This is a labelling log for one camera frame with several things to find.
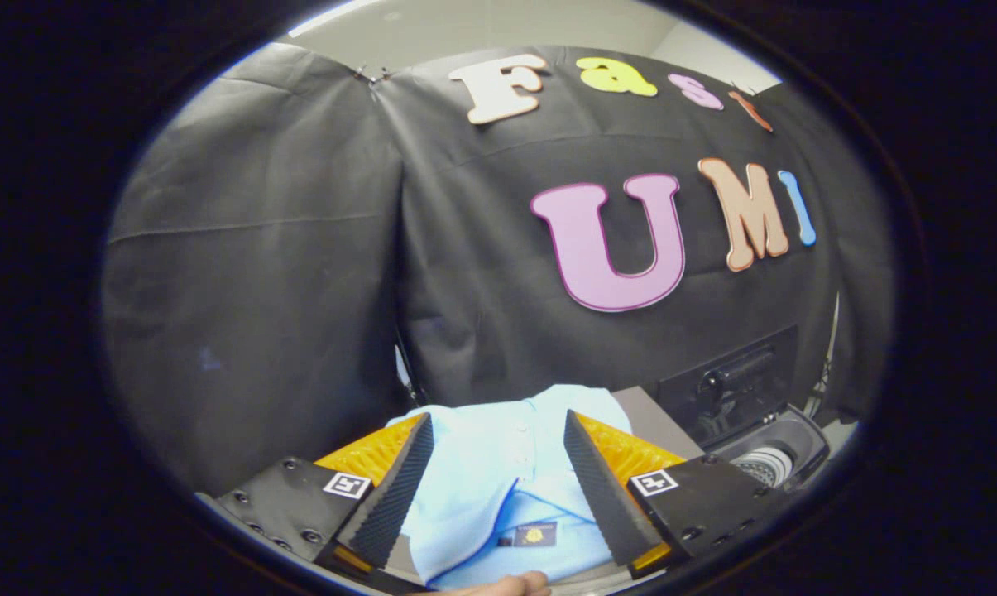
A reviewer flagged light blue polo shirt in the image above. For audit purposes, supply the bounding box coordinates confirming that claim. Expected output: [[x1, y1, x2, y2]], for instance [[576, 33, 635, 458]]
[[386, 384, 635, 590]]

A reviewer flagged black backdrop cloth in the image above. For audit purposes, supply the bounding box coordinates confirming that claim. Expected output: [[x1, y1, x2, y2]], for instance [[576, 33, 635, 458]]
[[101, 43, 894, 497]]

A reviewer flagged beige and grey cabinet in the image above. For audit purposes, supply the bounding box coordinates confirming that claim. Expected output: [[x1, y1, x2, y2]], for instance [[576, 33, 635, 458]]
[[378, 386, 707, 594]]

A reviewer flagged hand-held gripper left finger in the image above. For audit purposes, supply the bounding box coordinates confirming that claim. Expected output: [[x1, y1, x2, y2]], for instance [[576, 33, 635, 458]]
[[214, 412, 435, 580]]

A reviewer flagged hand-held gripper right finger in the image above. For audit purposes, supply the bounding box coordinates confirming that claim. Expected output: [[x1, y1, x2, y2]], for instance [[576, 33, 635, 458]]
[[563, 409, 797, 579]]

